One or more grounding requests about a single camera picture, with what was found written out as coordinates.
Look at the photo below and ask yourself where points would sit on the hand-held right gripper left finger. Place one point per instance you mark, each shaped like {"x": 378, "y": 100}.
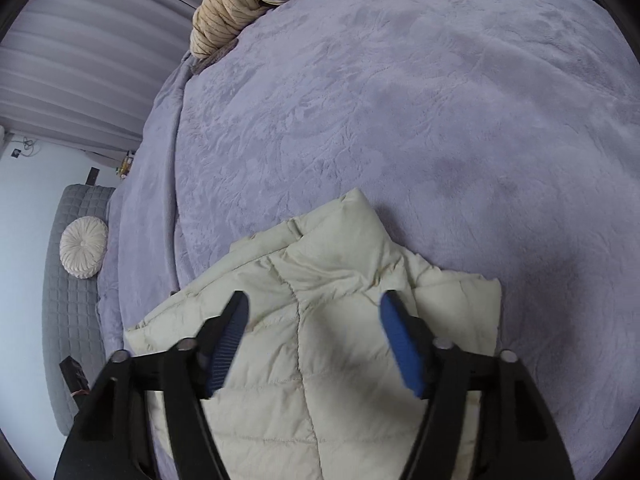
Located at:
{"x": 225, "y": 355}

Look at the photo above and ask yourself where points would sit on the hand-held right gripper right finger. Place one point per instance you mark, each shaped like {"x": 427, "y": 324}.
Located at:
{"x": 400, "y": 350}

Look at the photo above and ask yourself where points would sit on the cream puffer jacket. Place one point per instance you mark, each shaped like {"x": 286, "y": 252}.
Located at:
{"x": 325, "y": 270}

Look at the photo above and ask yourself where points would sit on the grey quilted headboard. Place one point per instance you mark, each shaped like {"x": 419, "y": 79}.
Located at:
{"x": 70, "y": 320}

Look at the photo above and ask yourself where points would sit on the round cream pleated pillow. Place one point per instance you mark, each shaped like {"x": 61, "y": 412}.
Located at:
{"x": 83, "y": 247}

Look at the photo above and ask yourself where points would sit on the small bedside clutter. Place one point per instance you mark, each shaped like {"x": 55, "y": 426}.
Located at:
{"x": 125, "y": 162}

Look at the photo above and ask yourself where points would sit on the lavender plush blanket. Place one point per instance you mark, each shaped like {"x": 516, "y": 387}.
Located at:
{"x": 375, "y": 110}

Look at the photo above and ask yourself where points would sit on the grey curtain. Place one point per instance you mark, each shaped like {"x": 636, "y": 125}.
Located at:
{"x": 90, "y": 50}

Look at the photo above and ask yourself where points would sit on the beige striped robe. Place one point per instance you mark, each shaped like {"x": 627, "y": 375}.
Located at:
{"x": 225, "y": 15}

